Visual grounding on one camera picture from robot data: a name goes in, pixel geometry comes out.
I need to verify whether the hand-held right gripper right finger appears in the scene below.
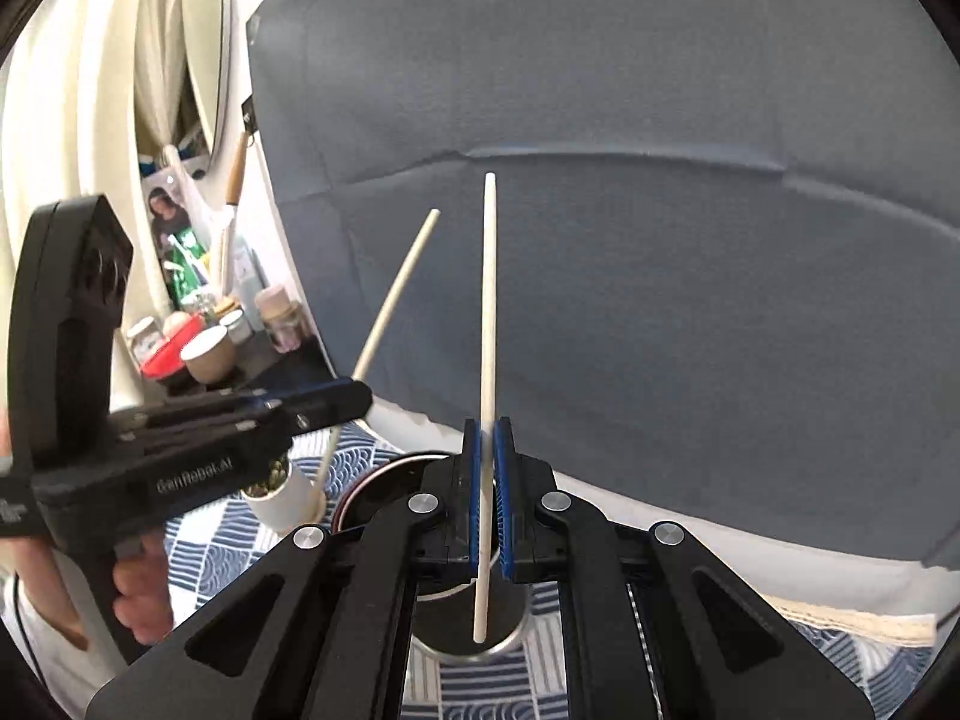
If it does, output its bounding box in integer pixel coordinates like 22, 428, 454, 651
491, 416, 878, 720

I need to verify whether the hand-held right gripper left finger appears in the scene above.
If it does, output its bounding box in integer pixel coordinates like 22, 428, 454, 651
84, 418, 482, 720

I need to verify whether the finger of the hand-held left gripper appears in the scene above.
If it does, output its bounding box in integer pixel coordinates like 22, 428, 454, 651
111, 379, 374, 460

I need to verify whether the wooden chopstick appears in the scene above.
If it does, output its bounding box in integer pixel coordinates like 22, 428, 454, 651
309, 208, 441, 522
471, 172, 499, 644

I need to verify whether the black cylindrical utensil holder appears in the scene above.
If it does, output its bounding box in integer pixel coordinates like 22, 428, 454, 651
332, 450, 530, 665

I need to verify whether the person's left hand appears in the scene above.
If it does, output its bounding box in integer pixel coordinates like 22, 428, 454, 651
0, 526, 178, 650

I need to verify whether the red lid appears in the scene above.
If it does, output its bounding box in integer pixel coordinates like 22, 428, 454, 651
140, 336, 193, 382

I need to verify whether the glass jar with pink contents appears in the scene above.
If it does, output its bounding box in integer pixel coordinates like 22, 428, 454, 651
253, 285, 305, 353

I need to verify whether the white potted succulent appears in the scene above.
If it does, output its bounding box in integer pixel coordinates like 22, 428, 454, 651
238, 456, 328, 542

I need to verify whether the beige ceramic cup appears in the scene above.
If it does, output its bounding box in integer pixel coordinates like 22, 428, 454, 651
181, 325, 238, 386

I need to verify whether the green packet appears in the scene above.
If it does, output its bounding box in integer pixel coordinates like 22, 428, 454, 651
160, 234, 209, 310

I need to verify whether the printed picture packet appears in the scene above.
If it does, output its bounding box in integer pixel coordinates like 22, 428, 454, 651
145, 186, 197, 256

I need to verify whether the blue white patterned tablecloth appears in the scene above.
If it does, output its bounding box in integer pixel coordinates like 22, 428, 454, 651
161, 431, 938, 720

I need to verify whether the white oval plate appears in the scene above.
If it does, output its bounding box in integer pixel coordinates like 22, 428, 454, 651
180, 0, 235, 167
133, 0, 188, 158

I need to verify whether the white spatula with wooden handle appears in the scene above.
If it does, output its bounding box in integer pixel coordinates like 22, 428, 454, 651
216, 131, 253, 295

